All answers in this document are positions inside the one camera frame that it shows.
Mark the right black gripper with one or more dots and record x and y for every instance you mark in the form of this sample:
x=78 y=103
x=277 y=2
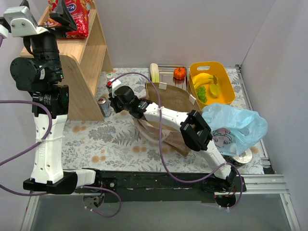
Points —
x=113 y=100

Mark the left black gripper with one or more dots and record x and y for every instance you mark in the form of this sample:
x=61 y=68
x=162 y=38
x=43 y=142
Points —
x=48 y=31

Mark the small silver bottle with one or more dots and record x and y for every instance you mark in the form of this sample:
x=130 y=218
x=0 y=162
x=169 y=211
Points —
x=104 y=106

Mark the red cookie snack packet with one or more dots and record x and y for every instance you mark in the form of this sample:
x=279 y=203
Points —
x=79 y=10

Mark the green label bottle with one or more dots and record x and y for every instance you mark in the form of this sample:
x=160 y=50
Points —
x=109 y=77

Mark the brown paper tote bag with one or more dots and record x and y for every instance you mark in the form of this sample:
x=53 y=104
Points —
x=173 y=98

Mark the white green leek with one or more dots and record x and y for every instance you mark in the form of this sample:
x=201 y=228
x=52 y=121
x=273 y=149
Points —
x=154 y=73

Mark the small orange pumpkin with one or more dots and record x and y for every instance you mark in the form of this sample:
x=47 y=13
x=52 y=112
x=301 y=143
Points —
x=179 y=73

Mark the green vegetables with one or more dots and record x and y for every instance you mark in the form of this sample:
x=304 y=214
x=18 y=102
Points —
x=201 y=94

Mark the yellow bananas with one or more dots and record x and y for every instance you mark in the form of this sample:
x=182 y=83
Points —
x=201 y=79

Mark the yellow star fruit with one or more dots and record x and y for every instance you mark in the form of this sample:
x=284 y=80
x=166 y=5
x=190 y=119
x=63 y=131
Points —
x=214 y=90

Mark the blue cartoon plastic bag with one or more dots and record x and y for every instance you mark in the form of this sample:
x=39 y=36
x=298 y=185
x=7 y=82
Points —
x=234 y=130

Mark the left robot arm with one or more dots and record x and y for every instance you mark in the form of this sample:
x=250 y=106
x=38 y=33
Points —
x=40 y=75

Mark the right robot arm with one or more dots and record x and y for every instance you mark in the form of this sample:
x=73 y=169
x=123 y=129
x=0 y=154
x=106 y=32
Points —
x=195 y=132

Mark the wooden shelf unit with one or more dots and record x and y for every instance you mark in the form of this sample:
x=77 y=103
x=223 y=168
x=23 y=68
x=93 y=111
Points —
x=82 y=61

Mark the metal tray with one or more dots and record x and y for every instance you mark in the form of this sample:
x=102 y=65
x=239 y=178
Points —
x=166 y=75

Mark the yellow plastic basket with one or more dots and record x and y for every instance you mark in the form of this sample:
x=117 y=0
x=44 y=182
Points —
x=227 y=94

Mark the grey tape roll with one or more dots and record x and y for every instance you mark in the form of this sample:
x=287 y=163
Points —
x=241 y=159

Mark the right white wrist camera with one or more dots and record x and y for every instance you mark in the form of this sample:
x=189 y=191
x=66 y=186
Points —
x=113 y=84

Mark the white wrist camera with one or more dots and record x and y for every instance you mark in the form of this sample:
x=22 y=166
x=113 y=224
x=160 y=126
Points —
x=113 y=84
x=20 y=22

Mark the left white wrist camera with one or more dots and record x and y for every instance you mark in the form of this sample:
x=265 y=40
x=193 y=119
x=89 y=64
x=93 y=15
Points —
x=20 y=22

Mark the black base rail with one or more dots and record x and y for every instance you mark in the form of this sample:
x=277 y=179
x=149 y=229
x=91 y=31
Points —
x=125 y=186

